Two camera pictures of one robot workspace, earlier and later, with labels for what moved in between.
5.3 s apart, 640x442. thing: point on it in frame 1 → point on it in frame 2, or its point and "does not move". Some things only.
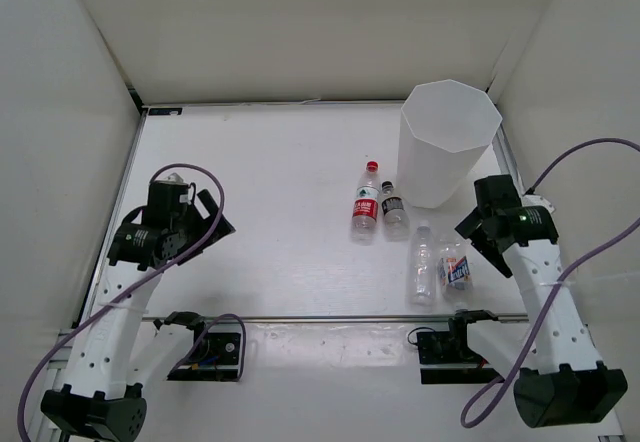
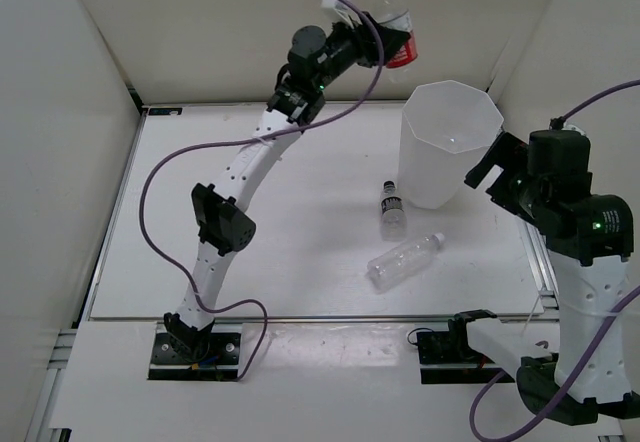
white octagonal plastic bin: [445, 129] does not move
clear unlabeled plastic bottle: [423, 266] → [400, 263]
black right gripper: [492, 255] → [505, 151]
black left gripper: [223, 230] → [364, 40]
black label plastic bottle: [396, 221] does not move
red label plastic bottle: [365, 208] → [393, 10]
